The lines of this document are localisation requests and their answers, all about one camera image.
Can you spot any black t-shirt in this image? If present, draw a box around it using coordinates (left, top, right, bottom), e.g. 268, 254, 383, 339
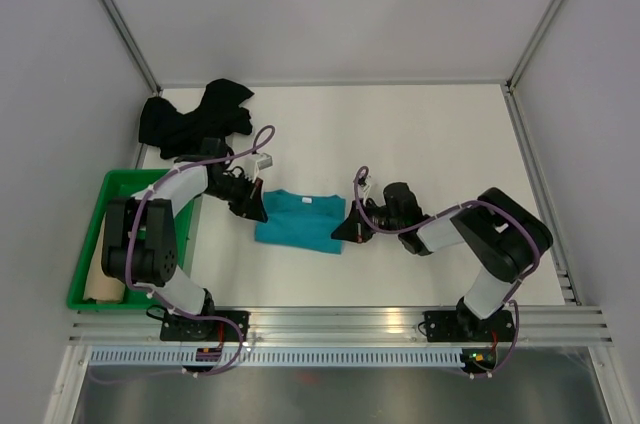
138, 78, 254, 159

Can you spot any white slotted cable duct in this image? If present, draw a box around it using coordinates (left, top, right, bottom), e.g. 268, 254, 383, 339
90, 346, 494, 368

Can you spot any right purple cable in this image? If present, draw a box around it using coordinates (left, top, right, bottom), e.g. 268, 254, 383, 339
353, 166, 544, 380

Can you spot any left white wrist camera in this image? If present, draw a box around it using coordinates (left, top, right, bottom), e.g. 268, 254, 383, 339
247, 153, 273, 181

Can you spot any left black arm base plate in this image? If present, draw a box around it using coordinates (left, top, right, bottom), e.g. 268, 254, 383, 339
154, 306, 250, 343

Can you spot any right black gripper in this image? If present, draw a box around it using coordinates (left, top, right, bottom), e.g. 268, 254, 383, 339
331, 196, 402, 243

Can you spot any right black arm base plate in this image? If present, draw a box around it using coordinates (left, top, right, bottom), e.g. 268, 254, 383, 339
423, 310, 516, 343

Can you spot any aluminium frame rail front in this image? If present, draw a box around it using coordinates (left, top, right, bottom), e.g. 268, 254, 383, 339
67, 305, 613, 347

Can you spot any purple cable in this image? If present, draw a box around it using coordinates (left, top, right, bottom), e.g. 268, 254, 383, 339
353, 166, 544, 380
89, 124, 277, 385

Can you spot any rolled beige t-shirt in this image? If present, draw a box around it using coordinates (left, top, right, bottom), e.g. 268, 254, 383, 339
83, 220, 125, 304

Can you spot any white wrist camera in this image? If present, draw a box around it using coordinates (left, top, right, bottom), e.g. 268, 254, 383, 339
247, 153, 273, 181
358, 175, 374, 205

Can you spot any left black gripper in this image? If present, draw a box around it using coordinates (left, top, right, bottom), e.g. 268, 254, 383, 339
201, 173, 267, 224

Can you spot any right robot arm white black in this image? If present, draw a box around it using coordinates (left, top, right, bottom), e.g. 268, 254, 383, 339
331, 182, 553, 343

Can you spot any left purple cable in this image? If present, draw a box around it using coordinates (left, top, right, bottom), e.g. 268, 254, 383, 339
89, 124, 277, 385

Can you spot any left aluminium corner post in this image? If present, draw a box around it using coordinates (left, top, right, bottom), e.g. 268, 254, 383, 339
98, 0, 162, 95

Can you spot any green plastic tray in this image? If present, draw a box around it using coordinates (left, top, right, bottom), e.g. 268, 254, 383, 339
67, 167, 207, 315

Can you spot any right aluminium corner post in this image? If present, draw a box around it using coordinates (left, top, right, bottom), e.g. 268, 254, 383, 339
504, 0, 567, 94

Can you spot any teal t-shirt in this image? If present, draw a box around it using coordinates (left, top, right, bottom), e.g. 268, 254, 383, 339
254, 189, 346, 255

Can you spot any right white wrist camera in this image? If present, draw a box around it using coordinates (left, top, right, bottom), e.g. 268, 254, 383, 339
358, 175, 374, 205

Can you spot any aluminium corner post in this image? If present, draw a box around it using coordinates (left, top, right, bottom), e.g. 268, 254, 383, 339
98, 0, 162, 95
504, 0, 567, 94

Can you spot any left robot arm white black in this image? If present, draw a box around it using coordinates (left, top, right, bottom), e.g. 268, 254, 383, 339
101, 138, 273, 344

